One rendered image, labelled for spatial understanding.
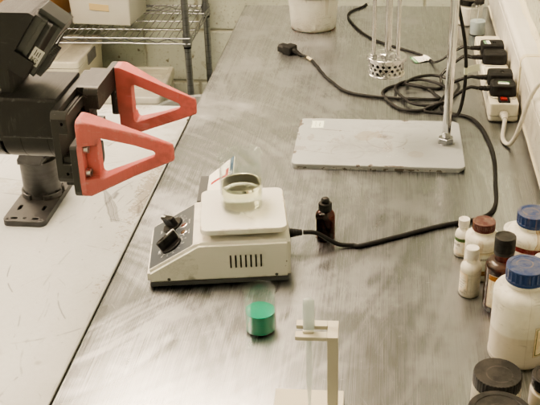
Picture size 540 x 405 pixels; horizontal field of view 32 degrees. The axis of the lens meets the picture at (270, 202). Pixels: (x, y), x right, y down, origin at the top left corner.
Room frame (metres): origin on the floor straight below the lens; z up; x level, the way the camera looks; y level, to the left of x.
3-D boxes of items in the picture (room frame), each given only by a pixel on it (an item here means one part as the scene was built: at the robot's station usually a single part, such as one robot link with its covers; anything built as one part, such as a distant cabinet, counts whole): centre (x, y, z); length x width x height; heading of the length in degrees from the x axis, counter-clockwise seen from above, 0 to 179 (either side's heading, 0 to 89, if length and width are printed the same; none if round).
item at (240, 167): (1.16, 0.04, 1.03); 0.07 x 0.06 x 0.08; 141
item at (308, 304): (0.81, -0.04, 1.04); 0.01 x 0.01 x 0.04; 84
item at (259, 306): (0.99, 0.02, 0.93); 0.04 x 0.04 x 0.06
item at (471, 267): (1.05, -0.27, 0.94); 0.03 x 0.03 x 0.07
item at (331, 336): (0.81, -0.04, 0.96); 0.08 x 0.08 x 0.13; 84
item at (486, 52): (1.84, -0.47, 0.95); 0.07 x 0.04 x 0.02; 82
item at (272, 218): (1.16, 0.04, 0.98); 0.12 x 0.12 x 0.01; 2
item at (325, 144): (1.53, -0.20, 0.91); 0.30 x 0.20 x 0.01; 82
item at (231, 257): (1.15, 0.06, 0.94); 0.22 x 0.13 x 0.08; 92
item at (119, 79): (0.77, 0.11, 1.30); 0.09 x 0.07 x 0.07; 82
